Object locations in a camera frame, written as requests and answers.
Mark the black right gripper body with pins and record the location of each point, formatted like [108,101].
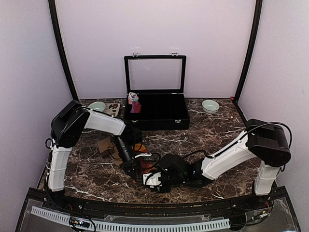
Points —
[178,180]

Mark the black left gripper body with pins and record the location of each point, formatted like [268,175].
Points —
[121,145]

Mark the brown sock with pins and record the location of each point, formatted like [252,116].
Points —
[106,147]

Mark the magenta striped sock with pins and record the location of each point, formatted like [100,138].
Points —
[146,162]

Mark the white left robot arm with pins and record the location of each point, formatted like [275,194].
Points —
[66,130]

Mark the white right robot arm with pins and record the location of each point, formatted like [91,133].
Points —
[264,140]

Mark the magenta purple rolled sock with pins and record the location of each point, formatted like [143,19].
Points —
[136,107]

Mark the green ceramic bowl on plate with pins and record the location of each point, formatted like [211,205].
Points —
[97,106]

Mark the pink white rolled sock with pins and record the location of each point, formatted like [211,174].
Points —
[132,98]

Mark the black compartment storage box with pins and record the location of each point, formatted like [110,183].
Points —
[158,80]

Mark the green bowl at right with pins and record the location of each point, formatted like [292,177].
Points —
[210,107]

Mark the white perforated front rail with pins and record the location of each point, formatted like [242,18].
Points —
[132,226]

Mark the black right corner post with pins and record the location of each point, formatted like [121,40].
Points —
[250,49]

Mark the black corner post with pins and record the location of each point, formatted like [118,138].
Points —
[61,49]
[250,49]

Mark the black left corner post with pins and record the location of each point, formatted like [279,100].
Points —
[61,49]

